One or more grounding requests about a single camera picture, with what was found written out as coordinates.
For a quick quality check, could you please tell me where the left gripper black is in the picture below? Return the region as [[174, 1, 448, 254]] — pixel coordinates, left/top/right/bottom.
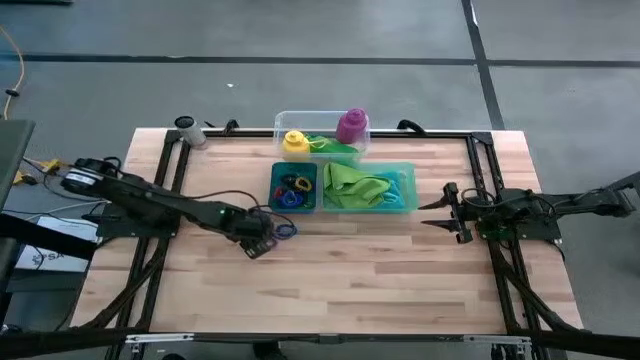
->
[[219, 207, 287, 245]]

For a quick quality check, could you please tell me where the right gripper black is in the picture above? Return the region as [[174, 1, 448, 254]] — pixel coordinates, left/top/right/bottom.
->
[[417, 182, 484, 245]]

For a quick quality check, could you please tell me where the light green translucent bin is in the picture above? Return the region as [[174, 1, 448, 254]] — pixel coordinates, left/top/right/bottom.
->
[[319, 161, 419, 215]]

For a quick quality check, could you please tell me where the teal microfiber towel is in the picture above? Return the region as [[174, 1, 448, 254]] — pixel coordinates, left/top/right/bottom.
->
[[369, 169, 409, 206]]

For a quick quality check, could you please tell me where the yellow sports bottle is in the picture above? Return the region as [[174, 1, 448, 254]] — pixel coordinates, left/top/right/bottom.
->
[[281, 128, 331, 162]]

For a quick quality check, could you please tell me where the green microfiber towel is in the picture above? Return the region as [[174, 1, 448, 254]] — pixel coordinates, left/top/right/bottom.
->
[[322, 162, 394, 209]]

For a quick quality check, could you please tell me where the green sports bottle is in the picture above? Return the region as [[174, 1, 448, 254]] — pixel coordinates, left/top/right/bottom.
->
[[307, 133, 360, 156]]

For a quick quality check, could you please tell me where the magenta sports bottle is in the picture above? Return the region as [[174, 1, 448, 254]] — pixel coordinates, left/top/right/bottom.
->
[[334, 107, 370, 146]]

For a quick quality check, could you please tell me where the dark teal plastic bin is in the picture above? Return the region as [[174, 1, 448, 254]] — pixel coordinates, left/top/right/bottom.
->
[[267, 161, 320, 216]]

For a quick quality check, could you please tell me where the clear plastic bin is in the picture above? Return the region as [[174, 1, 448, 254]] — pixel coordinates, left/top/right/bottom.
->
[[272, 109, 372, 169]]

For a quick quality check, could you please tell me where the grey cylindrical canister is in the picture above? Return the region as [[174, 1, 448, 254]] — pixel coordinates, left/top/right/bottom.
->
[[173, 115, 209, 150]]

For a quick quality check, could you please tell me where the black stand leg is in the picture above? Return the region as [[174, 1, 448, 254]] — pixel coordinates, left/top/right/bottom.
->
[[598, 171, 640, 197]]

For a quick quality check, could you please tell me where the white printed box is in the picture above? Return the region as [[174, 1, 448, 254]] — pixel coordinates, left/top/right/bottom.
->
[[14, 214, 99, 274]]

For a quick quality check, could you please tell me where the black bar beside table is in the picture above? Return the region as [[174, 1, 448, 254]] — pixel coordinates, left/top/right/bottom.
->
[[0, 212, 100, 262]]

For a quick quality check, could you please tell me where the dark grey desk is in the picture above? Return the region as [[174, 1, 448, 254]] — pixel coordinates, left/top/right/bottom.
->
[[0, 118, 36, 211]]

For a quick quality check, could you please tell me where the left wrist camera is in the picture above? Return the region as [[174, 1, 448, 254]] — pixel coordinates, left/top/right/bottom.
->
[[242, 237, 279, 260]]

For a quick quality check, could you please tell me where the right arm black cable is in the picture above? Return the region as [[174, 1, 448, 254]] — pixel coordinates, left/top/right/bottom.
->
[[459, 187, 496, 209]]

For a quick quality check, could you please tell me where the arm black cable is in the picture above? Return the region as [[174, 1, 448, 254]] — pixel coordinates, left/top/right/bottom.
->
[[459, 187, 496, 209], [187, 188, 299, 236]]

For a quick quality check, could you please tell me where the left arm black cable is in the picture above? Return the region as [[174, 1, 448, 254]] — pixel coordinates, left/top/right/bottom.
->
[[187, 188, 299, 236]]

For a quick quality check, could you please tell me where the black curved hose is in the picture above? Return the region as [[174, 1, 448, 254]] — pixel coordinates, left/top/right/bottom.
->
[[396, 118, 429, 136]]

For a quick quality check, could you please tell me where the black aluminium table frame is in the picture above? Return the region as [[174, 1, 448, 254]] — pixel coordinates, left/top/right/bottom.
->
[[0, 127, 640, 360]]

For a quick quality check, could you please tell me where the silver metal bracket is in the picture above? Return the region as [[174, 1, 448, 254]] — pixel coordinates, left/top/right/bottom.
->
[[124, 333, 195, 345], [462, 334, 532, 346]]

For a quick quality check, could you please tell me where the orange floor cable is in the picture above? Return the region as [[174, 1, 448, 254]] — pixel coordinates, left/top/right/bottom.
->
[[0, 24, 26, 121]]

